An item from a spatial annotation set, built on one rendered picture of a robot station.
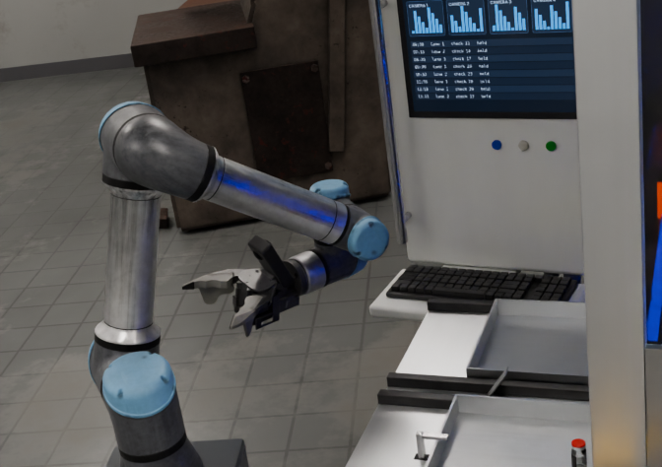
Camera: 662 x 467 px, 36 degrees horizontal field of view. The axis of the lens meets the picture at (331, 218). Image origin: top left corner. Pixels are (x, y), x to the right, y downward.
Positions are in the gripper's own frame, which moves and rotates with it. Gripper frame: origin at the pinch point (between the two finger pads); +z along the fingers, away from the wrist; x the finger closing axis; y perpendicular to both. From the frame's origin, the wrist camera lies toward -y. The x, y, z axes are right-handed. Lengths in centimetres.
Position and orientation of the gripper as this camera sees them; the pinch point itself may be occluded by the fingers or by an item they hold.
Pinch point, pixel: (204, 303)
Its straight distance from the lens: 175.9
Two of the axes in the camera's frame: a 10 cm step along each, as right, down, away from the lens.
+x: -6.4, -4.1, 6.5
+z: -7.7, 2.9, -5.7
